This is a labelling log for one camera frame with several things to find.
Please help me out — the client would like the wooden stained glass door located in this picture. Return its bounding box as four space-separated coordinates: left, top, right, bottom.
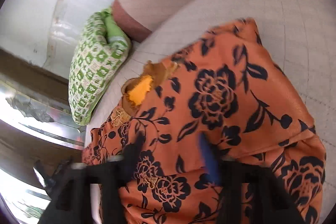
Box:
1 50 85 223

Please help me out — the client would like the pink quilted sofa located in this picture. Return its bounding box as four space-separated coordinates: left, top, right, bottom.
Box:
84 0 336 224

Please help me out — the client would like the green white patterned pillow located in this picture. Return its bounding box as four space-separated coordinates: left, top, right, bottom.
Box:
68 8 131 126

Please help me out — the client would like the orange black floral blouse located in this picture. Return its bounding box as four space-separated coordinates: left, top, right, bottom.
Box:
83 18 326 223

